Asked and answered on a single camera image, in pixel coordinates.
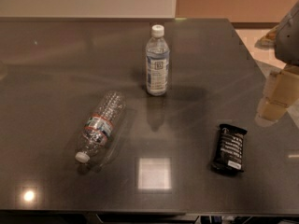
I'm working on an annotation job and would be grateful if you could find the black rxbar chocolate wrapper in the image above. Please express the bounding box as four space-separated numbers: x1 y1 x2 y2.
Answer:
212 123 247 174

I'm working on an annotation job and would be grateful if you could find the clear empty plastic bottle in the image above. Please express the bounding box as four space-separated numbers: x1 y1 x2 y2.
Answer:
75 91 126 163

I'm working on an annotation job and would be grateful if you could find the blue label water bottle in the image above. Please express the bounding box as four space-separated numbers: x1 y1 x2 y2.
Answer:
146 24 170 96

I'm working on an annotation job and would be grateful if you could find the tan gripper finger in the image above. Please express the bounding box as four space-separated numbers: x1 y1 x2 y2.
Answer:
257 64 299 121
260 26 278 47

